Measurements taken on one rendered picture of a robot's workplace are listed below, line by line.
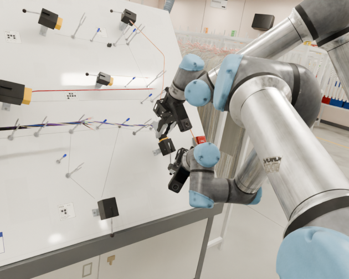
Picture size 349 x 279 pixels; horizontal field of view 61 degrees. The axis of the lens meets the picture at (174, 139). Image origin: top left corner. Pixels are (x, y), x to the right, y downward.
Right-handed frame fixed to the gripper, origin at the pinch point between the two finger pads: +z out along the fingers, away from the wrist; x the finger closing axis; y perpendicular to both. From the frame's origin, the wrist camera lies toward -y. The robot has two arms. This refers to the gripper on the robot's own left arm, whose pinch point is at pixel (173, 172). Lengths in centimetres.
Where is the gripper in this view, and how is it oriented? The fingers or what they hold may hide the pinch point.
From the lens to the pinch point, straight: 119.6
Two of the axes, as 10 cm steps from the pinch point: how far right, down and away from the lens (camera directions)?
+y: 3.5, -8.8, 3.1
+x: -8.9, -4.2, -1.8
